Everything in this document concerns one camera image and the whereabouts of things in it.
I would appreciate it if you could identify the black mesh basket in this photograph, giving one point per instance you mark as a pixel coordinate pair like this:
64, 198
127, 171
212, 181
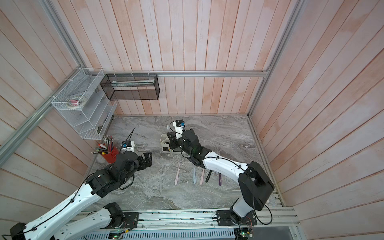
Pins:
129, 87

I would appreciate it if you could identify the tape roll on shelf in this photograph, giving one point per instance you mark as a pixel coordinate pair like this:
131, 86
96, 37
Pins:
76, 102

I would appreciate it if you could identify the pens in red cup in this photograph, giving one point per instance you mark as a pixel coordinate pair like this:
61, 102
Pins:
106, 146

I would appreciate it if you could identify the black toothbrush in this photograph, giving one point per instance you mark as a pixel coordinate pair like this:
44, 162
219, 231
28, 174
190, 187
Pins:
208, 176

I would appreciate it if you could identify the pink toothbrush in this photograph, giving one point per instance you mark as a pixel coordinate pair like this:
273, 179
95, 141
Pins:
178, 174
202, 178

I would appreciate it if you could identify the cream toothbrush holder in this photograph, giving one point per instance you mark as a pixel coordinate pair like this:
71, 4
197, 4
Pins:
165, 143

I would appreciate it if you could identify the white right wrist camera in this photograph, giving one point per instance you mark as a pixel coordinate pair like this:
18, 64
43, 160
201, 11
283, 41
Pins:
179, 126

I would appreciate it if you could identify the white wire mesh shelf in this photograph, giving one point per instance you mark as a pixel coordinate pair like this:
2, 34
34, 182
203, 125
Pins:
93, 119

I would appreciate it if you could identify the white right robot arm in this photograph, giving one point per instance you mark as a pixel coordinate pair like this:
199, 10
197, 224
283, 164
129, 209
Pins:
255, 185

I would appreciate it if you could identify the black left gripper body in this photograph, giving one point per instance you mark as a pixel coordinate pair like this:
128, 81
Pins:
142, 165

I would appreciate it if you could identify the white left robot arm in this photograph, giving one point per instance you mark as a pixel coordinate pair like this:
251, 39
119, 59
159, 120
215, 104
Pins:
57, 224

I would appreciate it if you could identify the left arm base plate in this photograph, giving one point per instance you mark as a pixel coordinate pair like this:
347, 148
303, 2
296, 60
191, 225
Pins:
130, 220

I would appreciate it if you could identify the red pencil cup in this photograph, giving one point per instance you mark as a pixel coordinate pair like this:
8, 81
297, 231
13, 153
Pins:
111, 156

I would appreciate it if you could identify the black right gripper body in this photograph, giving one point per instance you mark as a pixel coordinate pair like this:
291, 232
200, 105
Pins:
181, 145

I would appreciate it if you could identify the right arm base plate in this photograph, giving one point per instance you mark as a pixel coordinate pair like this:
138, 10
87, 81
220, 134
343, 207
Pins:
229, 218

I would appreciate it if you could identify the pale blue toothbrush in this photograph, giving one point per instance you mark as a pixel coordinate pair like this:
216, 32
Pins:
194, 175

